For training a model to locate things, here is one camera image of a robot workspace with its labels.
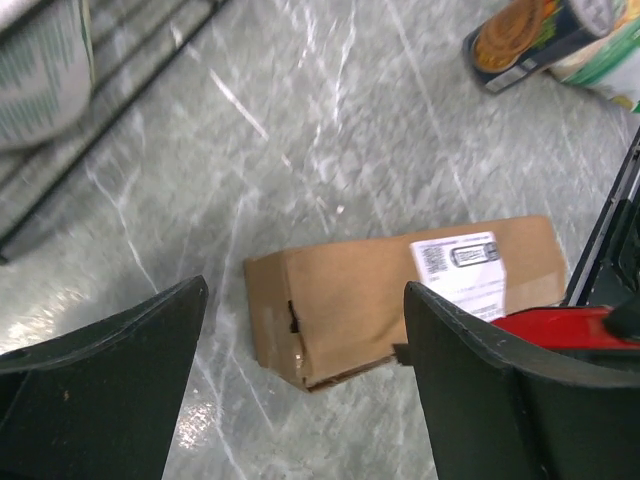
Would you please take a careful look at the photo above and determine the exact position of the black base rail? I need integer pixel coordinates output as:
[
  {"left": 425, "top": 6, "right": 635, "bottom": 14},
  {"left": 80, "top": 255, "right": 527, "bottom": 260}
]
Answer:
[{"left": 563, "top": 137, "right": 639, "bottom": 307}]

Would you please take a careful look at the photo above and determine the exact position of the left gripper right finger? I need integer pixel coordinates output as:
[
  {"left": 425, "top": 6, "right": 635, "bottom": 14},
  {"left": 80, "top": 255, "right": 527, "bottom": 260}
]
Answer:
[{"left": 404, "top": 282, "right": 639, "bottom": 479}]

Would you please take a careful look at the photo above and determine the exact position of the tin food can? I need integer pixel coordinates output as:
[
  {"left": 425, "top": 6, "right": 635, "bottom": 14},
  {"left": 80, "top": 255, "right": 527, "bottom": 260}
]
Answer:
[{"left": 462, "top": 0, "right": 628, "bottom": 94}]

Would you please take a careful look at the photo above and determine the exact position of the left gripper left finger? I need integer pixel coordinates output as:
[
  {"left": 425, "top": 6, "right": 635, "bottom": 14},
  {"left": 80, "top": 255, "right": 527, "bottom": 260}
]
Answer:
[{"left": 1, "top": 276, "right": 208, "bottom": 479}]

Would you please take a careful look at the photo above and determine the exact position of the black wire rack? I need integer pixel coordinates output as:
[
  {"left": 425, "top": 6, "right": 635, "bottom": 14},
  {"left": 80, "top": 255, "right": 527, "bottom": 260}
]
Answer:
[{"left": 1, "top": 1, "right": 226, "bottom": 265}]

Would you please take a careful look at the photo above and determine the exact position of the green cassava chips bag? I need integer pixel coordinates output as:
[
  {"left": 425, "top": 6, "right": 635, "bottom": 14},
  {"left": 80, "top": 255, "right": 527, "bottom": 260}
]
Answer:
[{"left": 549, "top": 15, "right": 639, "bottom": 113}]

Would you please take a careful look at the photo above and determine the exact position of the brown cardboard express box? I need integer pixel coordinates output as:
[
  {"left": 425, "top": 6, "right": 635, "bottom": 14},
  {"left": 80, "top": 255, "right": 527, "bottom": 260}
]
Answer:
[{"left": 244, "top": 215, "right": 566, "bottom": 392}]

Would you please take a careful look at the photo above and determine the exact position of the red utility knife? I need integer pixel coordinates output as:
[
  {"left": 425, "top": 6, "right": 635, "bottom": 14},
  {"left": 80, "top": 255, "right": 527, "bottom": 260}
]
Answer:
[{"left": 492, "top": 305, "right": 639, "bottom": 355}]

